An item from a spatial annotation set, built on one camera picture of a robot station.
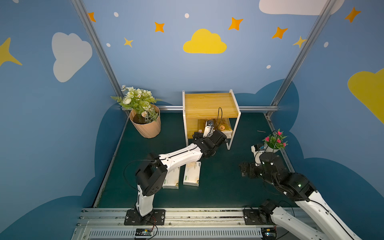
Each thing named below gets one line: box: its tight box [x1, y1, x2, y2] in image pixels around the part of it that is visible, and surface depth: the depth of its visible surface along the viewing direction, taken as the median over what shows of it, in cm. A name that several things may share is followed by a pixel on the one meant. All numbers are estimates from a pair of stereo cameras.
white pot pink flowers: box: [262, 128, 289, 153], surface depth 92 cm
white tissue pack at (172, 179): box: [162, 166, 180, 189], surface depth 84 cm
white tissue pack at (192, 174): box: [183, 161, 202, 187], surface depth 86 cm
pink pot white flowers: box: [110, 85, 163, 139], surface depth 93 cm
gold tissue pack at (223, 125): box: [213, 118, 233, 139], surface depth 85 cm
